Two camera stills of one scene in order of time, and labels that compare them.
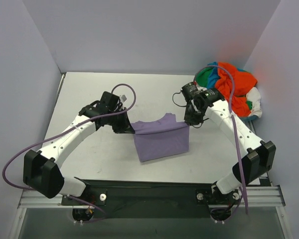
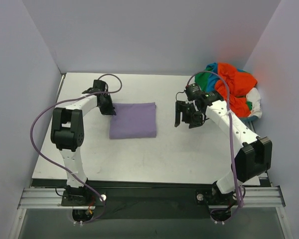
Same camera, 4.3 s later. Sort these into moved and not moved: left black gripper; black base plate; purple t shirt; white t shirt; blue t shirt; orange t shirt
Moved: purple t shirt; left black gripper
Not moved: orange t shirt; black base plate; blue t shirt; white t shirt
